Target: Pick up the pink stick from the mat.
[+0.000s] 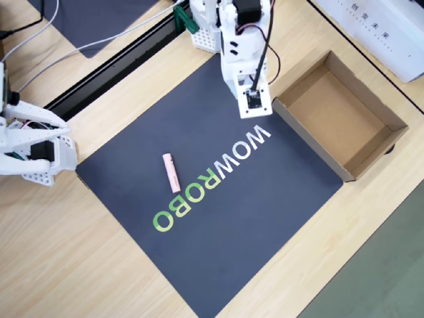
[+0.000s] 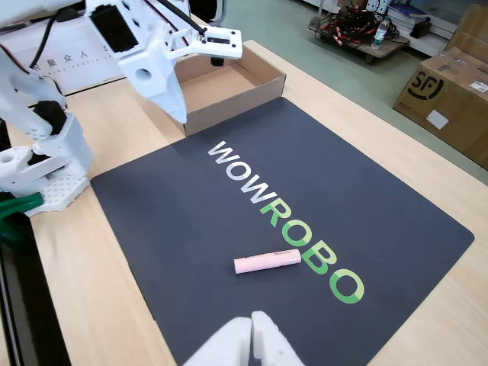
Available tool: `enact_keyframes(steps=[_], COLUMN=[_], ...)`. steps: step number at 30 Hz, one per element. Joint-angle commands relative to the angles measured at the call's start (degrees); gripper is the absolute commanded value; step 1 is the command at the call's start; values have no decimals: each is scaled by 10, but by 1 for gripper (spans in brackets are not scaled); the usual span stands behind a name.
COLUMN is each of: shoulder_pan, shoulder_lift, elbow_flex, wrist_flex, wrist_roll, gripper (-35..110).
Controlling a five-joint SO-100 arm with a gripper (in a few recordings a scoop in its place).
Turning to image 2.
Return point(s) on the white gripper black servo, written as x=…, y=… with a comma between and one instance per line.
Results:
x=146, y=74

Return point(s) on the pink tube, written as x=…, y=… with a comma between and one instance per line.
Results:
x=267, y=261

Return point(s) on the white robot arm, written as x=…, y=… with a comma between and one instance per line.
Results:
x=72, y=145

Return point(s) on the dark mat WOWROBO print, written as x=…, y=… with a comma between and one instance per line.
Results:
x=190, y=228

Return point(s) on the open cardboard box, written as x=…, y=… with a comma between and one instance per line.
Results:
x=228, y=106

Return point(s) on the white box Chinese print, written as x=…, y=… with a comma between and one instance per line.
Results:
x=87, y=72

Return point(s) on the black chair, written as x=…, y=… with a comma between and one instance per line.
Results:
x=207, y=9

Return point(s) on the green table clamp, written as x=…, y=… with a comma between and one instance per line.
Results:
x=15, y=207

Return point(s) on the clear water bottle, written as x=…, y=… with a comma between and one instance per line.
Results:
x=380, y=32

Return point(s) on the grey platform cart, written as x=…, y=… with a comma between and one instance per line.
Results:
x=389, y=45

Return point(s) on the white power strip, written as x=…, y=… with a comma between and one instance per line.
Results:
x=377, y=4

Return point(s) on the stack of books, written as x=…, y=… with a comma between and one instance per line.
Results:
x=404, y=15

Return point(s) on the black power adapter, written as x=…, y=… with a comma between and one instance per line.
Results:
x=421, y=29

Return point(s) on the cardboard box SF logo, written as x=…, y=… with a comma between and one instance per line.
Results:
x=450, y=106

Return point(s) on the plain cardboard box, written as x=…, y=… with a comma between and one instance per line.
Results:
x=472, y=30

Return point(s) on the white wrist camera plate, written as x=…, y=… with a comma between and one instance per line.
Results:
x=225, y=42

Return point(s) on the white robot arm with camera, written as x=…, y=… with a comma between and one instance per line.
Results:
x=183, y=17

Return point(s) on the white perforated base plate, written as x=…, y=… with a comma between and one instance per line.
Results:
x=61, y=190

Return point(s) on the black aluminium rail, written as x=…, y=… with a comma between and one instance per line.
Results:
x=23, y=305

